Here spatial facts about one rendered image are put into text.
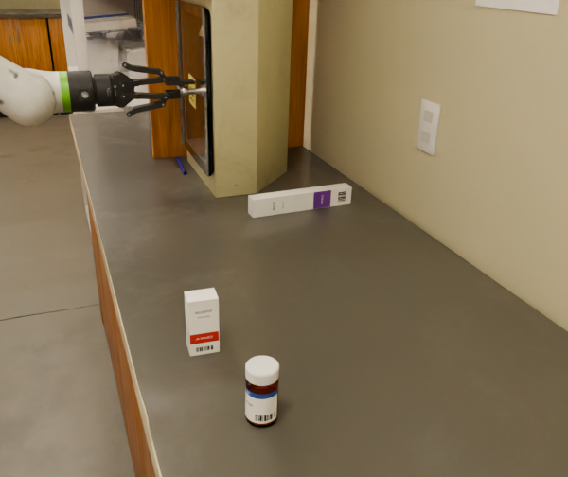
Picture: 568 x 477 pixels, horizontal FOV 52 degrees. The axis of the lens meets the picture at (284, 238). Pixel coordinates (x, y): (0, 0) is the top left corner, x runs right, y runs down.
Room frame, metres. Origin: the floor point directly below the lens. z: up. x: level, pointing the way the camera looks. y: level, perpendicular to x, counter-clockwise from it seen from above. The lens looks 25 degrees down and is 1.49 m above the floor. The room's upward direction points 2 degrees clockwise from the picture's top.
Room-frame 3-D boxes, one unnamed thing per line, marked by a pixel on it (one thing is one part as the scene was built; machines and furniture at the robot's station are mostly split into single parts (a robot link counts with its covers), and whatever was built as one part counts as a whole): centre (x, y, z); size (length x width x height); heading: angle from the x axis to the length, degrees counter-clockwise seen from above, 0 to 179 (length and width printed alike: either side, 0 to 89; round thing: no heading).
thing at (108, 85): (1.42, 0.42, 1.20); 0.09 x 0.07 x 0.08; 112
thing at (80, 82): (1.39, 0.48, 1.20); 0.12 x 0.06 x 0.09; 22
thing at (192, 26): (1.54, 0.25, 1.19); 0.30 x 0.01 x 0.40; 21
